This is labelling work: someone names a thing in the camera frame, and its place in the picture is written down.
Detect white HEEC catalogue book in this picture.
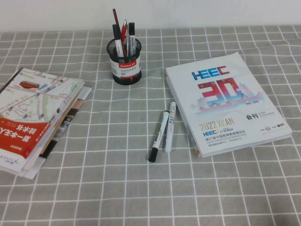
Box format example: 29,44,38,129
165,51,293,158

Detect whiteboard marker with black cap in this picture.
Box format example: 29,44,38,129
148,110,169,163

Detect map and red cover book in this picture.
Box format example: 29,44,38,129
0,67,85,161

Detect white paint marker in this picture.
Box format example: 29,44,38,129
164,101,177,153

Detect red ballpoint pen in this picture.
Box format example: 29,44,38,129
120,19,128,48

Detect slim marker with black cap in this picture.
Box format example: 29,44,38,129
128,22,137,56

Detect black mesh pen holder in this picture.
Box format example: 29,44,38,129
107,37,143,85

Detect white marker with black cap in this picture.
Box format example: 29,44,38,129
112,24,125,58

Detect white brochure stack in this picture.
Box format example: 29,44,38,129
0,150,49,180

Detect silver ballpoint pen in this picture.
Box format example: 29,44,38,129
125,22,131,56

